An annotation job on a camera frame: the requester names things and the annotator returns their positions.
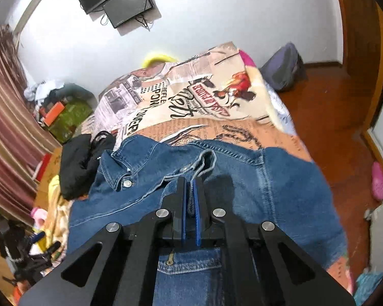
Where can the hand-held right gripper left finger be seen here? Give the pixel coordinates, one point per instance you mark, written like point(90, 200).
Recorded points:
point(183, 212)

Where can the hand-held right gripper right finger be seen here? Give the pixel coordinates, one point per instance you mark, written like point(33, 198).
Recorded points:
point(197, 212)

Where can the blue denim jacket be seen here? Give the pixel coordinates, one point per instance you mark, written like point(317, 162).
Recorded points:
point(274, 191)

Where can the pile of white clothes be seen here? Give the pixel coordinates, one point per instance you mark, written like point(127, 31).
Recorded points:
point(40, 91)

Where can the newspaper print blanket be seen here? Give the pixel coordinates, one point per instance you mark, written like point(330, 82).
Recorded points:
point(210, 102)

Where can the black folded garment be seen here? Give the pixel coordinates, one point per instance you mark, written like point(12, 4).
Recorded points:
point(76, 169)

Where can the yellow fleece blanket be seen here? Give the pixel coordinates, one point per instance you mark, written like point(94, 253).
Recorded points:
point(56, 223)

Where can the white bed sheet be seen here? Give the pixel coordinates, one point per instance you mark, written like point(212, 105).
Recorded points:
point(282, 111)

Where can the green box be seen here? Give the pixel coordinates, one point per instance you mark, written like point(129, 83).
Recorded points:
point(71, 121)

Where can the pink toy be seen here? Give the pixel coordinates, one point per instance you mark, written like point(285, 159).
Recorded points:
point(38, 216)

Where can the yellow pillow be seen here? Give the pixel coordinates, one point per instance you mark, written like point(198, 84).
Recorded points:
point(158, 58)

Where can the black tripod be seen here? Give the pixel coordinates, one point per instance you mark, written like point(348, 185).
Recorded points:
point(32, 258)

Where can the orange box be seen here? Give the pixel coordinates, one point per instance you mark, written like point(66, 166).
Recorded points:
point(52, 113)

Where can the grey backpack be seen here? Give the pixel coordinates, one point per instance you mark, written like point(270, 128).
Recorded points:
point(282, 67)

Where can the pink slipper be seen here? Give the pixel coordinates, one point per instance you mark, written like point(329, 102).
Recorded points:
point(378, 181)

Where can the teal cloth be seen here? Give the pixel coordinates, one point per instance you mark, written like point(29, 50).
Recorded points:
point(368, 288)

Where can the striped red curtain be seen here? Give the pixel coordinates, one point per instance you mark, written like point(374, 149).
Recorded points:
point(9, 127)

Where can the small black monitor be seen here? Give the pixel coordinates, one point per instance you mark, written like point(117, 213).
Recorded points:
point(127, 4)

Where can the wooden door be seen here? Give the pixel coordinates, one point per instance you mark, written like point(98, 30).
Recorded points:
point(360, 54)

